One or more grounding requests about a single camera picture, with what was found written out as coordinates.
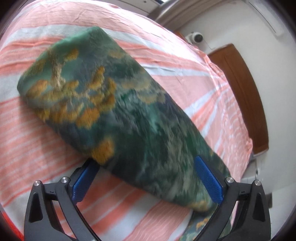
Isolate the pink striped bed sheet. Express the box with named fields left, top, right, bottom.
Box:
left=1, top=1, right=253, bottom=240

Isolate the white round fan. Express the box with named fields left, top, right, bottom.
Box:
left=185, top=32, right=204, bottom=45

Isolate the orange fuzzy garment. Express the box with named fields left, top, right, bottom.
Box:
left=1, top=211, right=24, bottom=241

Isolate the white air conditioner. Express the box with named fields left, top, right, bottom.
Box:
left=244, top=0, right=284, bottom=37

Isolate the green patterned padded jacket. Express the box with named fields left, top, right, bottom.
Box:
left=17, top=27, right=229, bottom=240

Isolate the wooden headboard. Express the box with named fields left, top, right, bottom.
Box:
left=209, top=44, right=269, bottom=155

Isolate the beige curtain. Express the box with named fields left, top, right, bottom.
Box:
left=148, top=0, right=226, bottom=32

